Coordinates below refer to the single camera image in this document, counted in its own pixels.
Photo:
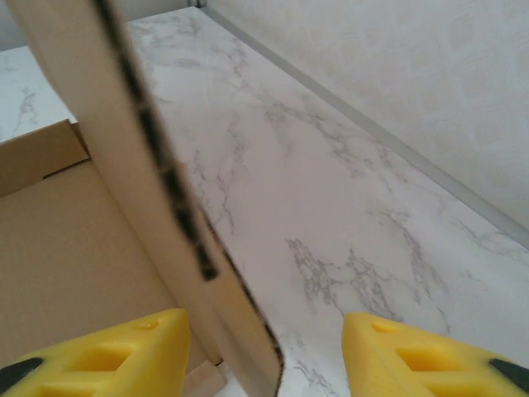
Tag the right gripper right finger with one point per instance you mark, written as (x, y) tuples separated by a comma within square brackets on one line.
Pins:
[(384, 355)]

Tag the right aluminium side rail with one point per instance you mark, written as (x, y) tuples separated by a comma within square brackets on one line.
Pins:
[(372, 131)]

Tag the brown cardboard box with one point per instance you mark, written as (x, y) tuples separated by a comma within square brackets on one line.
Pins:
[(62, 248)]

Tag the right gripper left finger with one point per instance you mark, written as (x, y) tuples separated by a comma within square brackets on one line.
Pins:
[(144, 351)]

